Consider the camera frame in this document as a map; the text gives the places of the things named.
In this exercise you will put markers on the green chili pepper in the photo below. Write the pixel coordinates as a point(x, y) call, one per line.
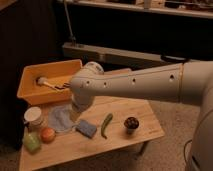
point(105, 123)

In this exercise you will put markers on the orange fruit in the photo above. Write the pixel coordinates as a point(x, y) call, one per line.
point(47, 135)

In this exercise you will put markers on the light blue cloth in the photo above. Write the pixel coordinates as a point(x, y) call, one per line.
point(59, 119)

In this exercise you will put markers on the yellow plastic bin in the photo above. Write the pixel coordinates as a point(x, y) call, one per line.
point(55, 73)

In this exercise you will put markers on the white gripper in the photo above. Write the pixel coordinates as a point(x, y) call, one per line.
point(74, 112)

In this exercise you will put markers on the green pear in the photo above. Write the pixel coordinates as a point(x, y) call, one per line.
point(31, 142)

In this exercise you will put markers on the blue sponge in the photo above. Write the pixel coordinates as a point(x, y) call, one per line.
point(86, 128)

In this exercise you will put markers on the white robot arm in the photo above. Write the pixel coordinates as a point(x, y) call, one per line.
point(188, 83)

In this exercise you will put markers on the wooden low table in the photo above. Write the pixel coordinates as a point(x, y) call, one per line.
point(73, 145)

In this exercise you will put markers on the dish brush in bin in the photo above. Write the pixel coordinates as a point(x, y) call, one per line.
point(43, 81)

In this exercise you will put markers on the grey metal rail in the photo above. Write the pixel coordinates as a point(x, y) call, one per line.
point(119, 57)

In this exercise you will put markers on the white mug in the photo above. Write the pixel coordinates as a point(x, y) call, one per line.
point(33, 118)

